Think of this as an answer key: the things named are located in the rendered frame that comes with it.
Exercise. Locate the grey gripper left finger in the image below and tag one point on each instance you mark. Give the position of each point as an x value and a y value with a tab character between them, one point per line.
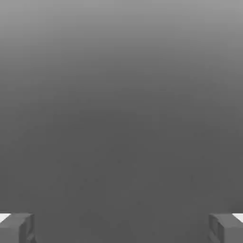
13	227

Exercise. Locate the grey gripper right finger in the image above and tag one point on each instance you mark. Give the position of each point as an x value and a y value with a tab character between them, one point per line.
228	228

